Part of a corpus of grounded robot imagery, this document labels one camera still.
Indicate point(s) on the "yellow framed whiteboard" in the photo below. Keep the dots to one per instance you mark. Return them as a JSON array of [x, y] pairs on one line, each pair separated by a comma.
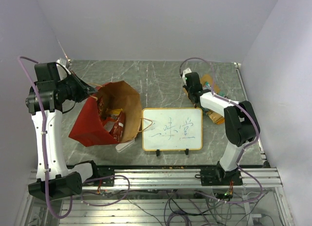
[[172, 129]]

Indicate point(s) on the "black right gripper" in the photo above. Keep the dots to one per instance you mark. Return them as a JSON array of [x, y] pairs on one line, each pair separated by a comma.
[[185, 86]]

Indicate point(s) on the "red orange snack bag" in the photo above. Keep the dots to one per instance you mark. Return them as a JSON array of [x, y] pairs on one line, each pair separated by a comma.
[[100, 106]]

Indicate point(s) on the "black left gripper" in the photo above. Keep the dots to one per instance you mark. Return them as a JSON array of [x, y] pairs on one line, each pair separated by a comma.
[[85, 90]]

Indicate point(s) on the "white whiteboard eraser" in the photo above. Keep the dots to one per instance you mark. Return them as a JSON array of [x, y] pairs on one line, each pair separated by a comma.
[[122, 146]]

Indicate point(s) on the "tan teal chips bag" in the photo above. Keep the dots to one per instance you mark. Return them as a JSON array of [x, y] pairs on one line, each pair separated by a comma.
[[209, 103]]

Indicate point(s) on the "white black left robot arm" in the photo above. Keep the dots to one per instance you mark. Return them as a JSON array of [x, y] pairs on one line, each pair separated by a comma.
[[53, 179]]

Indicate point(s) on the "red paper bag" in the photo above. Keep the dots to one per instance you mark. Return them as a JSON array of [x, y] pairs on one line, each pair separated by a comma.
[[88, 129]]

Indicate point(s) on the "small yellow snack packet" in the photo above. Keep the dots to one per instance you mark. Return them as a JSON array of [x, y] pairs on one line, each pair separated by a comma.
[[113, 112]]

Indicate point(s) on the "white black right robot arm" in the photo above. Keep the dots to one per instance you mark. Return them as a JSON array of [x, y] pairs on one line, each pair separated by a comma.
[[241, 125]]

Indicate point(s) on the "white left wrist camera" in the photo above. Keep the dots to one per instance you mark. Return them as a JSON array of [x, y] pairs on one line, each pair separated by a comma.
[[64, 63]]

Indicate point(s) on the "aluminium frame base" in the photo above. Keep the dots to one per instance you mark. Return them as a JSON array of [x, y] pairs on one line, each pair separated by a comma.
[[198, 178]]

